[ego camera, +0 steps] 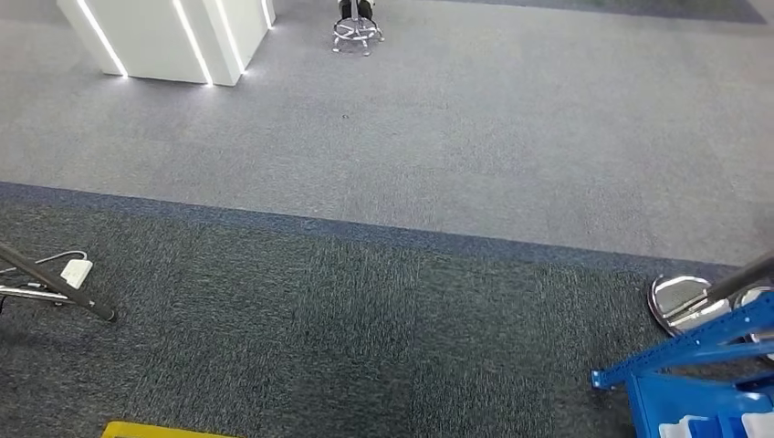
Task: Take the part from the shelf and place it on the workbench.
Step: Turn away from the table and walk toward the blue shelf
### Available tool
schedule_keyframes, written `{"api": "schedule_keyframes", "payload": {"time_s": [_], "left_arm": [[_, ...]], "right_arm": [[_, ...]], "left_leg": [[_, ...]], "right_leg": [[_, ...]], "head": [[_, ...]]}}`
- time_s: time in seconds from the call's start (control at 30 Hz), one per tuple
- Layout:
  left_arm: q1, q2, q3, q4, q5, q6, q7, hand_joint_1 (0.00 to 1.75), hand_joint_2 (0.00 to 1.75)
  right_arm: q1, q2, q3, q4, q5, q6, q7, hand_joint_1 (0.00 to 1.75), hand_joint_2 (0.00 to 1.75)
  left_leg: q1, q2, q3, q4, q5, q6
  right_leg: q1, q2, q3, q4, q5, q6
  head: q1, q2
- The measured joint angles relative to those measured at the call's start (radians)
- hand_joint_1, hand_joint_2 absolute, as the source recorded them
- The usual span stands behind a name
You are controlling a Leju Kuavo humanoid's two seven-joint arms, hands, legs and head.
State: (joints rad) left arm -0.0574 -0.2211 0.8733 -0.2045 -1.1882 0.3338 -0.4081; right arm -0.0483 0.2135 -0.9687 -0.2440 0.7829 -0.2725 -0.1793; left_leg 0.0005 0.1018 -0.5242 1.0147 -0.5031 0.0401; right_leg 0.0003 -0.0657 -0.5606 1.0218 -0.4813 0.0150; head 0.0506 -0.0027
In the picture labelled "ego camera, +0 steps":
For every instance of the blue metal shelf rack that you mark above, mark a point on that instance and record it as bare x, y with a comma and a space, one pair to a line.
665, 393

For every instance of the chrome stool base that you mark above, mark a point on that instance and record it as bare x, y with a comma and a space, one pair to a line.
357, 33

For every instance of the white lit display pillar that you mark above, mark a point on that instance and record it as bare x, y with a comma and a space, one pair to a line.
157, 42

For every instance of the yellow floor tape square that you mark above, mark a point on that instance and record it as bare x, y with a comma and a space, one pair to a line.
157, 431

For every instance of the white power strip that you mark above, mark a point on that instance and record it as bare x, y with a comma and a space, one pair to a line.
77, 273

